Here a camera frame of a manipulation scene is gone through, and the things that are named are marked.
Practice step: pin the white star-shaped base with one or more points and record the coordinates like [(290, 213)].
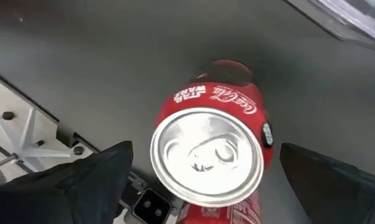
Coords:
[(27, 146)]

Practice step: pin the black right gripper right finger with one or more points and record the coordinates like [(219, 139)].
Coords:
[(337, 193)]

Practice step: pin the clear plastic storage bin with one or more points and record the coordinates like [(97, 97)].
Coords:
[(355, 18)]

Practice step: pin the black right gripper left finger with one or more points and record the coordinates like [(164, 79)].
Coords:
[(66, 193)]

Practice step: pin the red Coca-Cola can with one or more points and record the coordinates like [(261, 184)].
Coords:
[(206, 155), (237, 214)]

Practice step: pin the black table-level camera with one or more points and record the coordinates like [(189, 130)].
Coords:
[(151, 207)]

